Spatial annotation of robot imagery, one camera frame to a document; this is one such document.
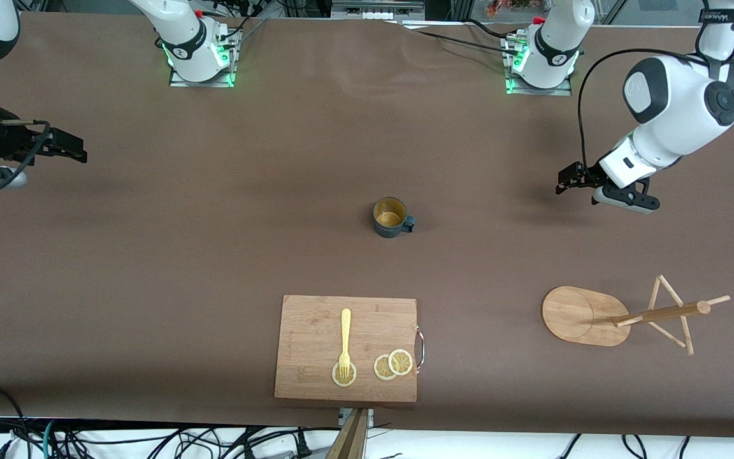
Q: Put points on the yellow plastic fork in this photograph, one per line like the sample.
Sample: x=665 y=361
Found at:
x=345 y=331

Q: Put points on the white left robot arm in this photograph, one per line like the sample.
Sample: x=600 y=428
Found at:
x=673 y=102

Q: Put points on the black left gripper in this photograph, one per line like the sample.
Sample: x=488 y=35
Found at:
x=585 y=174

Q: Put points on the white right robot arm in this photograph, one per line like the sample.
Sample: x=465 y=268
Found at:
x=182 y=38

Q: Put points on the brown table cover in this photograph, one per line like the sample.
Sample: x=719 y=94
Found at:
x=367 y=159

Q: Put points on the white power strip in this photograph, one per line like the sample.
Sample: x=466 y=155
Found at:
x=373 y=9

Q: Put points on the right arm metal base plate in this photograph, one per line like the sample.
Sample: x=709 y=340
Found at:
x=204 y=81

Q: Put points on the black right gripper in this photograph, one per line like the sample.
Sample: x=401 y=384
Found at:
x=5 y=141

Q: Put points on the colourful small objects pile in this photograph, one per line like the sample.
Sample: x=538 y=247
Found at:
x=507 y=6

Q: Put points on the bamboo mug rack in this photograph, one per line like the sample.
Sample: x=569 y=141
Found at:
x=577 y=315

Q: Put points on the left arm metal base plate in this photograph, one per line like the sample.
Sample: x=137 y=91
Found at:
x=539 y=91

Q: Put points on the teal mug yellow inside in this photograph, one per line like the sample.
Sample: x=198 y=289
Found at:
x=389 y=217

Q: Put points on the wooden post with bracket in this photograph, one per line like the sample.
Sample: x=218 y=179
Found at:
x=351 y=440

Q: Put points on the lemon slice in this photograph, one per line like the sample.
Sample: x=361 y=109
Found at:
x=352 y=378
x=381 y=368
x=401 y=362

